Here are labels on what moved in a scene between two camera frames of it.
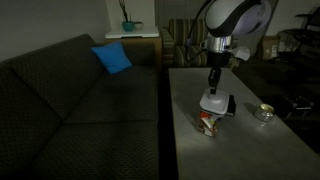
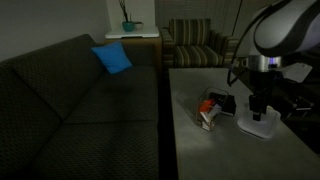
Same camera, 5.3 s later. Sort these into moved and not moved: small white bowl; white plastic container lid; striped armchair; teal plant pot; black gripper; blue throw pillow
Moved: white plastic container lid; black gripper
Not moved: teal plant pot; blue throw pillow; small white bowl; striped armchair
